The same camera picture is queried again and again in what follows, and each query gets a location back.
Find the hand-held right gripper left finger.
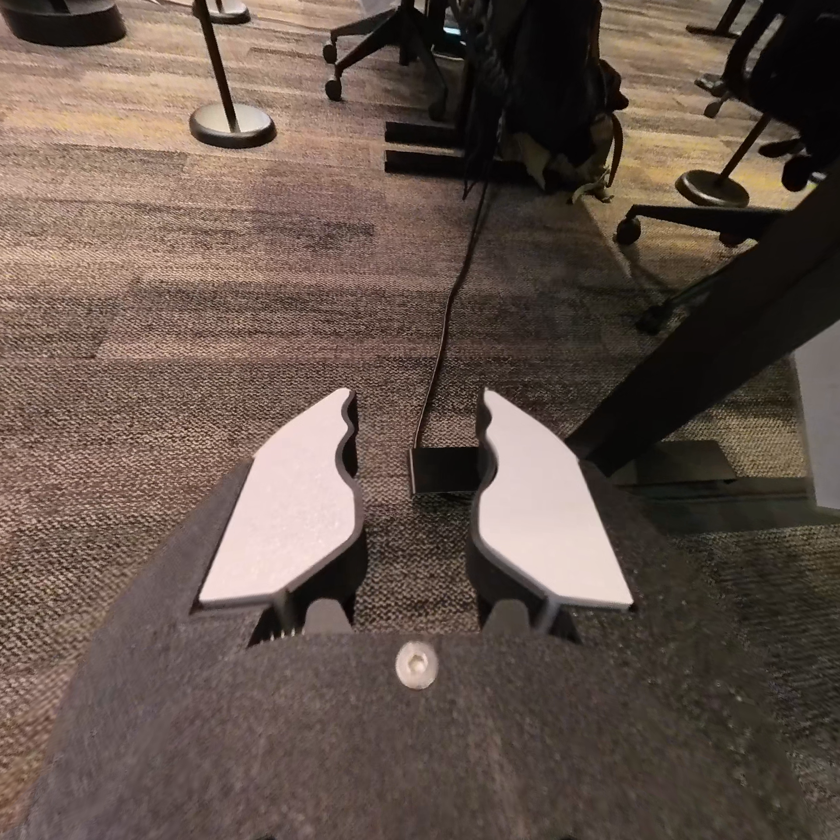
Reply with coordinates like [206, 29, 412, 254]
[196, 387, 367, 610]

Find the grey desk side panel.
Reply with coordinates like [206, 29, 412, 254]
[789, 351, 840, 516]

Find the black desk leg frame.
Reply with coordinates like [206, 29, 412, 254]
[383, 0, 529, 177]

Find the black office chair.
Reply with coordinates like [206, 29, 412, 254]
[322, 0, 462, 122]
[613, 0, 840, 332]

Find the black floor cable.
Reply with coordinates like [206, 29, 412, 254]
[412, 174, 494, 455]

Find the large black round floor base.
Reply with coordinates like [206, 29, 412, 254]
[0, 0, 128, 48]

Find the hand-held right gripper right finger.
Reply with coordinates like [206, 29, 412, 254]
[465, 386, 635, 613]

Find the black backpack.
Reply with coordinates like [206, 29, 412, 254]
[467, 0, 630, 201]

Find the black stand with round base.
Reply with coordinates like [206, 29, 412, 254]
[675, 108, 778, 209]

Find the black slanted desk leg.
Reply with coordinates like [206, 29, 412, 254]
[408, 187, 840, 497]

